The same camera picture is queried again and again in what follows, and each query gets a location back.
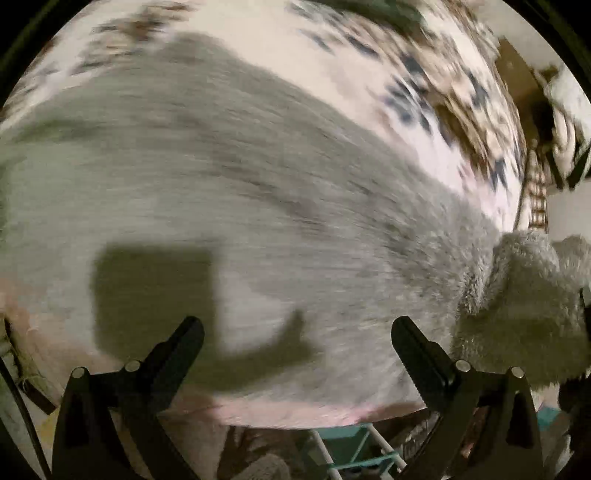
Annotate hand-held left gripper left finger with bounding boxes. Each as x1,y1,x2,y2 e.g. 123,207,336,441
52,316,205,480

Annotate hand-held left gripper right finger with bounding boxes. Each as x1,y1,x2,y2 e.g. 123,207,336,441
392,316,543,480

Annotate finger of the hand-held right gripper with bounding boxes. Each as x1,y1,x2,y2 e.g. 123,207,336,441
580,287,591,344

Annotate grey fleece pants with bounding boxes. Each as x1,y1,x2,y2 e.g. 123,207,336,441
0,32,591,430

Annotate teal rack with white tubes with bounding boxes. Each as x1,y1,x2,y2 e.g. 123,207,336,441
305,425,407,480

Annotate person's legs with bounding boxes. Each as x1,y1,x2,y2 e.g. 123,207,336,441
217,427,301,480

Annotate white puffer jacket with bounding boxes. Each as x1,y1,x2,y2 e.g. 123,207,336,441
542,65,591,176

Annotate floral blanket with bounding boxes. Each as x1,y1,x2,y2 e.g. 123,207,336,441
0,0,550,232

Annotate black cable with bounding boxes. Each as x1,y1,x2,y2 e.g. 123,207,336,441
0,355,49,480

